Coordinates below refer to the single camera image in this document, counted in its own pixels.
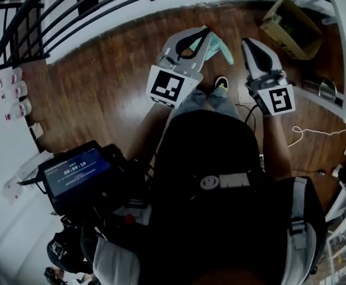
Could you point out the clear red-label water bottle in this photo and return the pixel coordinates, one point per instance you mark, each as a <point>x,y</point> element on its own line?
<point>21,110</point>
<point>15,76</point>
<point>20,92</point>

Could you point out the red round button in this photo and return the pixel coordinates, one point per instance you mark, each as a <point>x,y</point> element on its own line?
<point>128,219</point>

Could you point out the person's black yellow shoe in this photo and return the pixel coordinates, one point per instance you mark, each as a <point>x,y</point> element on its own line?
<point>221,82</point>

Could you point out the shiny metal pot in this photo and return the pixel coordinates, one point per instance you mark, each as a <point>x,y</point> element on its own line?
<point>327,88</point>

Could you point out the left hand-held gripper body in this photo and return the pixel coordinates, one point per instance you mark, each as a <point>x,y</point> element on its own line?
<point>173,86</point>

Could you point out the white shelf rack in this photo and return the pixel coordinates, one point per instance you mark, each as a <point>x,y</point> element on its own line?
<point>342,206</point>

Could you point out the person's right forearm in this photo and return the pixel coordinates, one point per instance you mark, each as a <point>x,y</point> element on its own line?
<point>275,147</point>

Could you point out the black tablet screen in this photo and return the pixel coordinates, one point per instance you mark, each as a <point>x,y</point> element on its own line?
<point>78,171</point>

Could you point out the black printed bag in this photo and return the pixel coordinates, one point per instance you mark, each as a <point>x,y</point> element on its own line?
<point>63,251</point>

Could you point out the small white box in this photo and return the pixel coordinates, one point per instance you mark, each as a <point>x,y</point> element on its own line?
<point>37,130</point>

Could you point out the open cardboard box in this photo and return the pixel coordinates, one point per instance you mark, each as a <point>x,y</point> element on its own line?
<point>295,31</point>

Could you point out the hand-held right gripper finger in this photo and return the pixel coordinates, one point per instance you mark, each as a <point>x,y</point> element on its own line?
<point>268,59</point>
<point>250,59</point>

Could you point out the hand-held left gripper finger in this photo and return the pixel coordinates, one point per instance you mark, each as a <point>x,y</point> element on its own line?
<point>173,41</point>
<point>205,50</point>

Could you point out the clear plastic package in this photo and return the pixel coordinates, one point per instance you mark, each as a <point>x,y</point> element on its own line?
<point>15,186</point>

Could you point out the person's grey jeans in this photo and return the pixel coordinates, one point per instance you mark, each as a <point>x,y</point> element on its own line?
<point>217,102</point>

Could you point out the person's left forearm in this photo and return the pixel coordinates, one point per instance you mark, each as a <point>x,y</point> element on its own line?
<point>144,132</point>

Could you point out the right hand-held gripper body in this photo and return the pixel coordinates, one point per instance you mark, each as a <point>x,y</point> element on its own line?
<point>277,99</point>

